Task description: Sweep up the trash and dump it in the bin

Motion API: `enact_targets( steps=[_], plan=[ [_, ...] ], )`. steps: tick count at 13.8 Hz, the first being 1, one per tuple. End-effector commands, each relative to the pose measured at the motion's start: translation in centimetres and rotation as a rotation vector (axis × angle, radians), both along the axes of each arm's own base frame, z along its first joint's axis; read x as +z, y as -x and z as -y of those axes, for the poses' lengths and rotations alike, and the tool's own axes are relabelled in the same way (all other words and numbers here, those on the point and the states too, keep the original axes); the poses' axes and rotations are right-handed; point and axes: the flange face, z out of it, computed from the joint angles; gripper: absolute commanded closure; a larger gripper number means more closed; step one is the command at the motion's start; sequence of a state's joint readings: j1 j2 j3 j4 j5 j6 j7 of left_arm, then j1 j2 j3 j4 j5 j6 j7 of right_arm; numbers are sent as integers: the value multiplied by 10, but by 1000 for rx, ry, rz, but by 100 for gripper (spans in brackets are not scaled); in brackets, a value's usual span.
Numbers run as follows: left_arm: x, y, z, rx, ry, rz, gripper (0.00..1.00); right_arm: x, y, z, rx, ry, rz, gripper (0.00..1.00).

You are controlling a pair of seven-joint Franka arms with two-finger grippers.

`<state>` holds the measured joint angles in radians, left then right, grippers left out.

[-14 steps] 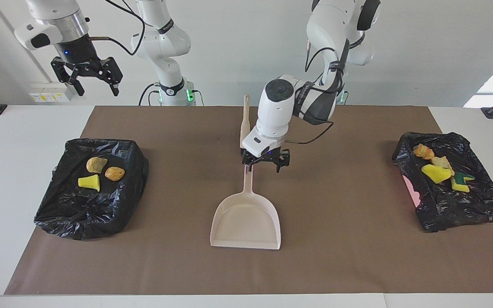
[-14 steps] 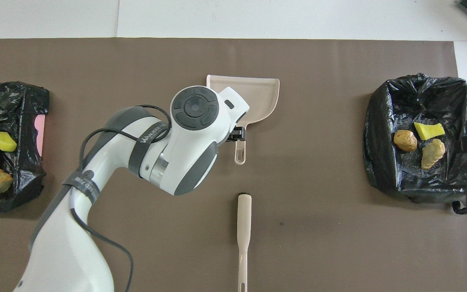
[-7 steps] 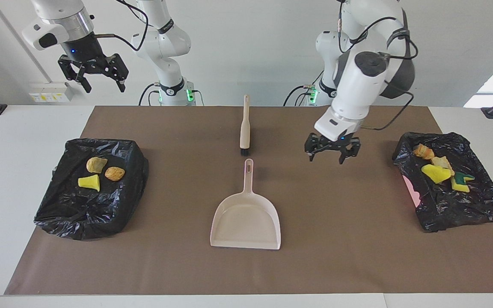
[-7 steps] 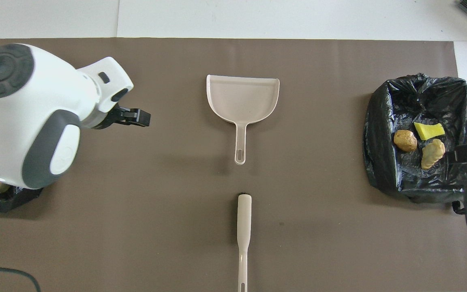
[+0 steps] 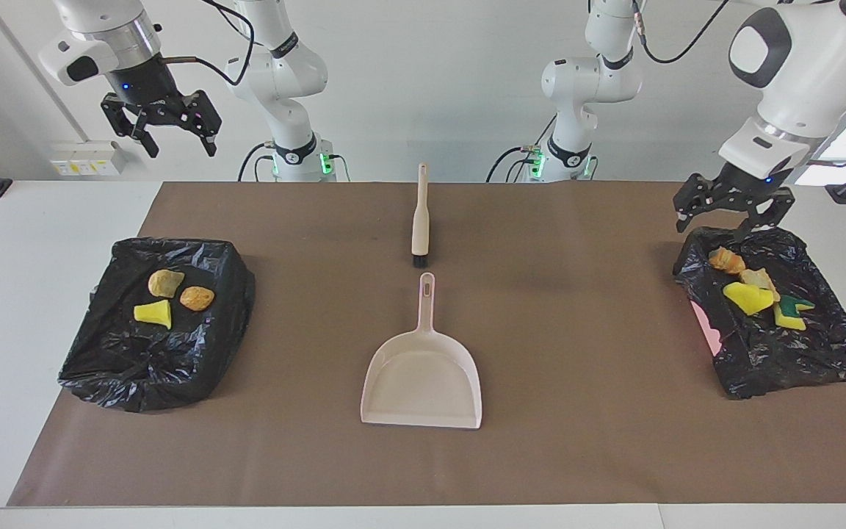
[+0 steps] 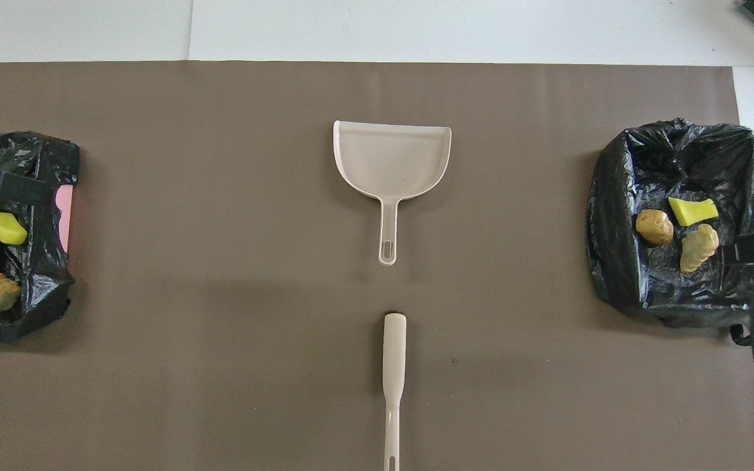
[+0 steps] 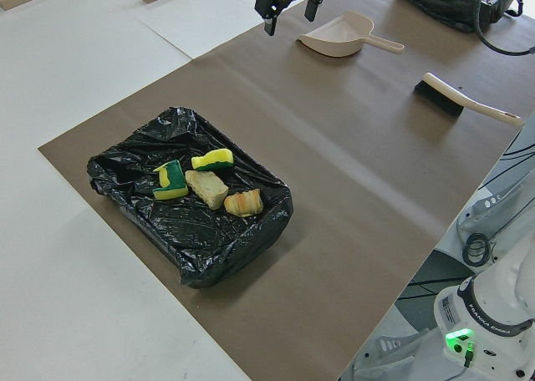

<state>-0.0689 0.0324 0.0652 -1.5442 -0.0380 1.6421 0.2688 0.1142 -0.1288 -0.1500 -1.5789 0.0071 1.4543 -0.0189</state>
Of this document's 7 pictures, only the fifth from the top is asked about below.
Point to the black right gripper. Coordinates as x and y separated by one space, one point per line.
145 84

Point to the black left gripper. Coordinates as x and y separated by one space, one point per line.
750 180

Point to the pale trash piece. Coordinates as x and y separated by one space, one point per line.
166 283
726 260
759 279

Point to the yellow sponge chunk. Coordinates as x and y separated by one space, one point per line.
748 297

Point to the notched yellow sponge piece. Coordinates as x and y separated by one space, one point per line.
792 314

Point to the brown bread roll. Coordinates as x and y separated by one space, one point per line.
197 298

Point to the yellow sponge wedge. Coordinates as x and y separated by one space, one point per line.
153 312

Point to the beige hand brush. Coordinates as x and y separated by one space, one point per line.
420 220

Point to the beige plastic dustpan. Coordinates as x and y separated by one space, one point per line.
423 382

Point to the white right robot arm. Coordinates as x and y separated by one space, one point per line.
100 44

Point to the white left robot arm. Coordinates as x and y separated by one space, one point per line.
797 73

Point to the black-bagged pink bin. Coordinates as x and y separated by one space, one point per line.
775 353

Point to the black-bagged open bin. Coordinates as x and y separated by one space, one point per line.
158 360

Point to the brown table mat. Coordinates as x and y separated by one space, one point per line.
577 441

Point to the white wall socket box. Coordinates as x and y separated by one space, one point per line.
89 158

